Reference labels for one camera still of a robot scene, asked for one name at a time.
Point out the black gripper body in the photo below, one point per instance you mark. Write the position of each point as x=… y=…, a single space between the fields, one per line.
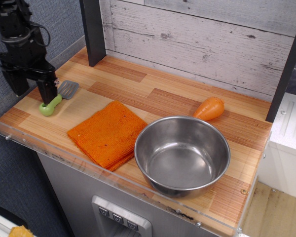
x=27 y=52

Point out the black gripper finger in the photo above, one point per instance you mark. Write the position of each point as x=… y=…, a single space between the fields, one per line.
x=48 y=90
x=16 y=81

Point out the green handled grey spatula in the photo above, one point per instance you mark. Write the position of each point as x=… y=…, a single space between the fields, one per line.
x=66 y=91

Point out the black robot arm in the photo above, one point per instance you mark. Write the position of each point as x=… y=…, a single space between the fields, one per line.
x=14 y=18

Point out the orange folded towel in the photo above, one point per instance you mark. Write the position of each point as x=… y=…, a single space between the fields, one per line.
x=108 y=137

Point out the grey toy fridge cabinet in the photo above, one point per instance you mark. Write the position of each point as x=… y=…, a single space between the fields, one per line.
x=88 y=205

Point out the yellow object bottom left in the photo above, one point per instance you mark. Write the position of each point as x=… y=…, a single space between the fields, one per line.
x=20 y=231

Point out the silver dispenser button panel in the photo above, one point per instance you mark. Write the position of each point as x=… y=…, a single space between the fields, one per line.
x=115 y=221

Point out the stainless steel bowl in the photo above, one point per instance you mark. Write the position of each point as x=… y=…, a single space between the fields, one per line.
x=182 y=157

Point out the orange toy carrot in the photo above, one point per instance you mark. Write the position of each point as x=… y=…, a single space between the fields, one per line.
x=210 y=109

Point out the white toy sink counter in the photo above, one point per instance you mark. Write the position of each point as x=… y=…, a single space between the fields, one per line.
x=277 y=167

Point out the clear acrylic guard rail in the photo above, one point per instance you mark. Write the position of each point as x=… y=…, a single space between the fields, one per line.
x=88 y=163

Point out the dark vertical post left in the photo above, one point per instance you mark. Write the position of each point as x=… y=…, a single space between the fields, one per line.
x=93 y=30

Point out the dark vertical post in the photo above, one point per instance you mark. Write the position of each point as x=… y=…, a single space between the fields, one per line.
x=93 y=30
x=282 y=84

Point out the dark vertical post right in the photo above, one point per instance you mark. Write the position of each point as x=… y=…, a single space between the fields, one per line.
x=282 y=84

